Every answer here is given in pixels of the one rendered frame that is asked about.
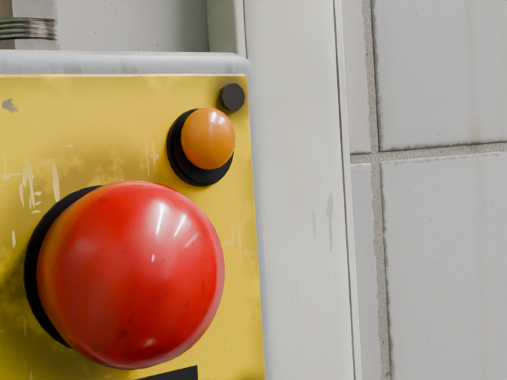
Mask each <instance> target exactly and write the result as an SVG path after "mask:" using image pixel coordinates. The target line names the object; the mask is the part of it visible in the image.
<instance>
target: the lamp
mask: <svg viewBox="0 0 507 380"><path fill-rule="evenodd" d="M235 138H236V136H235V129H234V127H233V125H232V122H231V121H230V119H229V118H228V117H227V116H226V115H225V114H224V113H223V112H221V111H219V110H218V109H214V108H208V107H205V108H202V109H197V110H196V111H194V112H193V113H191V114H190V115H189V117H188V118H187V119H186V120H185V121H184V124H183V127H182V130H181V137H180V142H181V145H182V149H183V152H184V154H185V156H186V157H187V159H188V160H189V161H190V162H191V163H192V164H193V165H195V166H196V167H199V168H201V169H205V170H212V169H216V168H219V167H221V166H223V165H224V164H225V163H226V162H227V161H228V160H229V159H230V158H231V156H232V153H233V151H234V149H235Z"/></svg>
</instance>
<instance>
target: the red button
mask: <svg viewBox="0 0 507 380"><path fill-rule="evenodd" d="M224 281H225V262H224V256H223V249H222V246H221V243H220V239H219V237H218V234H217V232H216V229H215V228H214V226H213V224H212V223H211V221H210V220H209V218H208V217H207V216H206V214H205V213H204V212H203V211H202V209H201V208H200V207H198V206H197V205H196V204H195V203H193V202H192V201H191V200H189V199H188V198H187V197H186V196H185V195H183V194H181V193H180V192H178V191H176V190H175V189H173V188H171V187H169V186H166V185H163V184H161V183H159V182H151V181H147V180H124V181H119V182H111V183H109V184H106V185H103V186H100V187H98V188H96V189H94V190H93V191H91V192H89V193H87V194H86V195H84V196H83V197H81V198H79V199H78V200H77V201H76V202H74V203H73V204H71V205H70V206H69V207H67V208H66V209H65V210H64V211H63V212H62V213H61V214H60V215H59V216H58V217H57V218H56V219H55V220H54V222H53V224H52V225H51V227H50V228H49V229H48V231H47V234H46V235H45V238H44V240H43V241H42V244H41V248H40V250H39V254H38V261H37V266H36V283H37V289H38V296H39V298H40V301H41V306H42V307H43V309H44V311H45V313H46V315H47V317H48V319H49V320H50V322H52V324H53V325H54V327H55V329H56V330H57V331H58V333H59V334H60V335H61V337H62V338H63V340H64V341H65V342H66V343H67V344H68V345H69V346H70V347H71V348H72V349H73V350H74V351H76V352H77V353H79V354H80V355H81V356H83V357H85V358H87V359H89V360H91V361H94V362H95V363H98V364H101V365H104V366H107V367H111V368H114V369H123V370H136V369H146V368H149V367H152V366H156V365H158V364H161V363H166V362H168V361H170V360H172V359H174V358H176V357H179V356H180V355H182V354H183V353H185V352H186V351H188V350H189V349H190V348H191V347H192V346H193V345H194V344H195V343H196V342H197V341H198V340H199V339H200V338H201V337H202V336H203V335H204V333H205V332H206V331H207V329H208V327H209V326H210V324H211V322H212V321H213V319H214V317H215V315H216V313H217V310H218V308H219V306H220V301H221V298H222V294H223V287H224Z"/></svg>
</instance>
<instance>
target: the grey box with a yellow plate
mask: <svg viewBox="0 0 507 380"><path fill-rule="evenodd" d="M205 107H208V108H214V109H218V110H219V111H221V112H223V113H224V114H225V115H226V116H227V117H228V118H229V119H230V121H231V122H232V125H233V127H234V129H235V136H236V138H235V149H234V155H233V159H232V164H231V166H230V168H229V170H228V172H227V173H226V175H225V176H224V177H223V178H222V179H221V180H220V181H219V182H216V183H214V184H213V185H208V186H193V185H190V184H187V183H186V182H184V181H182V180H181V179H180V178H179V177H178V176H177V175H176V174H175V172H174V171H173V169H172V168H171V165H170V163H169V160H168V158H167V135H168V132H169V130H170V128H171V125H172V124H173V123H174V121H175V120H176V119H177V118H178V117H179V116H180V115H181V114H183V113H184V112H186V111H188V110H190V109H198V108H201V109H202V108H205ZM124 180H147V181H151V182H159V183H161V184H163V185H166V186H169V187H171V188H173V189H175V190H176V191H178V192H180V193H181V194H183V195H185V196H186V197H187V198H188V199H189V200H191V201H192V202H193V203H195V204H196V205H197V206H198V207H200V208H201V209H202V211H203V212H204V213H205V214H206V216H207V217H208V218H209V220H210V221H211V223H212V224H213V226H214V228H215V229H216V232H217V234H218V237H219V239H220V243H221V246H222V249H223V256H224V262H225V281H224V287H223V294H222V298H221V301H220V306H219V308H218V310H217V313H216V315H215V317H214V319H213V321H212V322H211V324H210V326H209V327H208V329H207V331H206V332H205V333H204V335H203V336H202V337H201V338H200V339H199V340H198V341H197V342H196V343H195V344H194V345H193V346H192V347H191V348H190V349H189V350H188V351H186V352H185V353H183V354H182V355H180V356H179V357H176V358H174V359H172V360H170V361H168V362H166V363H161V364H158V365H156V366H152V367H149V368H146V369H136V370H123V369H114V368H111V367H107V366H104V365H101V364H98V363H95V362H94V361H91V360H89V359H87V358H85V357H83V356H81V355H80V354H79V353H77V352H76V351H74V350H73V349H72V348H71V347H70V346H69V345H68V344H67V343H66V342H65V341H64V340H63V338H62V337H61V335H60V334H59V333H58V331H57V330H56V329H55V327H54V325H53V324H52V322H50V320H49V319H48V317H47V315H46V313H45V311H44V309H43V307H42V306H41V301H40V298H39V296H38V289H37V283H36V266H37V261H38V254H39V250H40V248H41V244H42V241H43V240H44V238H45V235H46V234H47V231H48V229H49V228H50V227H51V225H52V224H53V222H54V220H55V219H56V218H57V217H58V216H59V215H60V214H61V213H62V212H63V211H64V210H65V209H66V208H67V207H69V206H70V205H71V204H73V203H74V202H76V201H77V200H78V199H79V198H81V197H83V196H84V195H86V194H87V193H89V192H91V191H93V190H94V189H96V188H98V187H100V186H103V185H106V184H109V183H111V182H119V181H124ZM0 380H272V370H271V357H270V345H269V321H268V308H267V295H266V271H265V258H264V246H263V221H262V209H261V196H260V172H259V159H258V146H257V122H256V109H255V97H254V73H253V69H252V67H251V64H250V61H249V60H248V59H246V58H244V57H241V56H239V55H237V54H234V53H210V52H156V51H50V50H0Z"/></svg>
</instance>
